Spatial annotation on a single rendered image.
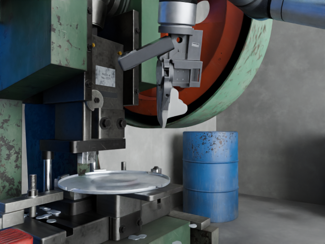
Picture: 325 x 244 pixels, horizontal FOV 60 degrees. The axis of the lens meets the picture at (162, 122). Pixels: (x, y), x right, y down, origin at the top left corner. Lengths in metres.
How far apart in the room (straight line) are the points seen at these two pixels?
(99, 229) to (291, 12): 0.62
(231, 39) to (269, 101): 3.05
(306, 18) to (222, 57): 0.44
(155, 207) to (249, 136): 3.26
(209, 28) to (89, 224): 0.75
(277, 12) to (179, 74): 0.21
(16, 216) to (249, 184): 3.63
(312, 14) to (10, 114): 0.79
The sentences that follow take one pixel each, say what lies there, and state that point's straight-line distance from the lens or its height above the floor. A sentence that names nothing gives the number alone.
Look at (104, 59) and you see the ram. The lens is 0.81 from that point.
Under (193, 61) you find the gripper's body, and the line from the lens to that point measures 0.57.
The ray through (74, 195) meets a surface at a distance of 0.79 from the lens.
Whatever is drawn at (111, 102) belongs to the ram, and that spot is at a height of 1.00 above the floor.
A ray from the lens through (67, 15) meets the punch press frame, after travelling 0.71.
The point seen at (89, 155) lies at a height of 0.85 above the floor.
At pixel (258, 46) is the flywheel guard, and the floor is 1.19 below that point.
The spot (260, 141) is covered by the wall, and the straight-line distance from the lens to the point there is 4.01.
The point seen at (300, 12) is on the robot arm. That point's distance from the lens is 0.58.
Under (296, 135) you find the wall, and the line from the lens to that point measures 3.91.
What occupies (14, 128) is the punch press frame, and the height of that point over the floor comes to 0.92.
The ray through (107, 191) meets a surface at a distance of 0.63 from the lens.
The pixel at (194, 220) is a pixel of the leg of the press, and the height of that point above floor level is 0.64.
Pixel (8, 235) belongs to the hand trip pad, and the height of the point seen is 0.76.
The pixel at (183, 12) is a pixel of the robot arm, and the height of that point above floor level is 1.14.
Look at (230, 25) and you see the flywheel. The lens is 0.99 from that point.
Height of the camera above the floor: 0.93
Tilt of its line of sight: 1 degrees up
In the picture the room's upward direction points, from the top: straight up
